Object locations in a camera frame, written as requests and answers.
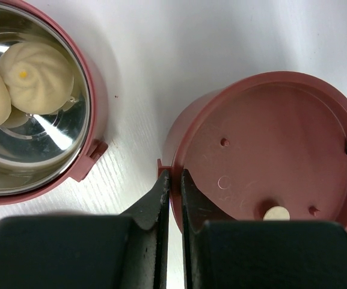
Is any red lid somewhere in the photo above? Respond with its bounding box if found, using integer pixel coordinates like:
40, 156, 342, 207
173, 78, 347, 235

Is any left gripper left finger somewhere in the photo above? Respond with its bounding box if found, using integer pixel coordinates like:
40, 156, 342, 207
0, 171, 170, 288

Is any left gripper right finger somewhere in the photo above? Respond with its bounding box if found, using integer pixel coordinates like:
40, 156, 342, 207
181, 170, 347, 288

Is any red steel bowl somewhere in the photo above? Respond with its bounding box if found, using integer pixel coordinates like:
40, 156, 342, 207
156, 71, 347, 235
0, 1, 108, 205

